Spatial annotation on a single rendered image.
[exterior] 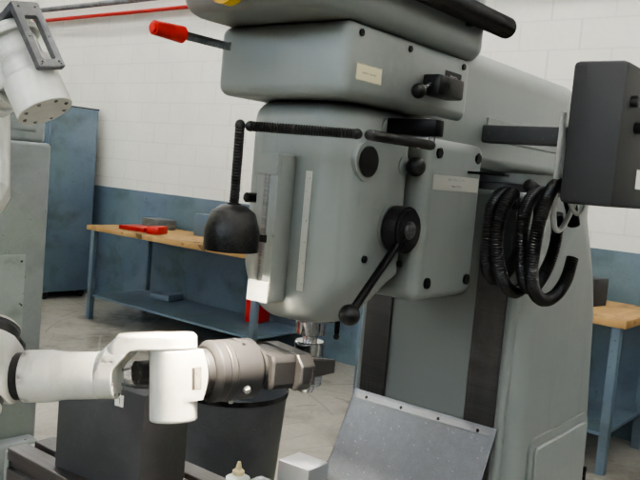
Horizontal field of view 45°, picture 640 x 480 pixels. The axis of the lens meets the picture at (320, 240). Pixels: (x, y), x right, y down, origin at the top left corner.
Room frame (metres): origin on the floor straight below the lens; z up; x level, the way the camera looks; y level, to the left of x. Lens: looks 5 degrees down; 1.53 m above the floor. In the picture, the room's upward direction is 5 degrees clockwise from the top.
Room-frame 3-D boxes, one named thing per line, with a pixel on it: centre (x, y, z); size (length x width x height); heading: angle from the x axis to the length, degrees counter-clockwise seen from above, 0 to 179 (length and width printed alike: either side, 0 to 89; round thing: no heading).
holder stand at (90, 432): (1.42, 0.34, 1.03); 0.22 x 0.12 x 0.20; 58
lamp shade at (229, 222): (1.01, 0.12, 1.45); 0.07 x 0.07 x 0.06
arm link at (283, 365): (1.13, 0.07, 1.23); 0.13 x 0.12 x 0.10; 38
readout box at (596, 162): (1.22, -0.45, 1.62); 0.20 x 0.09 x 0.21; 142
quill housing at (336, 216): (1.19, 0.00, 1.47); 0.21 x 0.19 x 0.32; 52
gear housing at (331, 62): (1.22, -0.02, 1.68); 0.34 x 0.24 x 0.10; 142
